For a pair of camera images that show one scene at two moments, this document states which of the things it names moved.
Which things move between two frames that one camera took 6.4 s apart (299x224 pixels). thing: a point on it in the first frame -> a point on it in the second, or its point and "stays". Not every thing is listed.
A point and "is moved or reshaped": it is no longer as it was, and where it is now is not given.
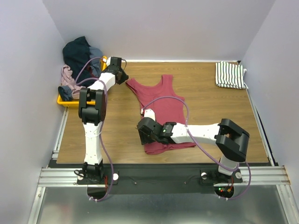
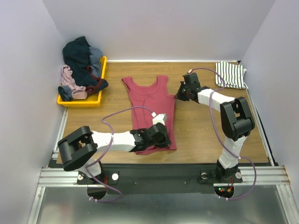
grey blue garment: x=96 y=64 stays
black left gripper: x=124 y=78 -> x=165 y=143
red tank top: x=167 y=110 is moved or reshaped
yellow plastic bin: x=75 y=103 stays
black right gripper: x=143 y=134 -> x=181 y=94
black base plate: x=131 y=178 stays
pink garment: x=68 y=79 stays
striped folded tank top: x=230 y=75 stays
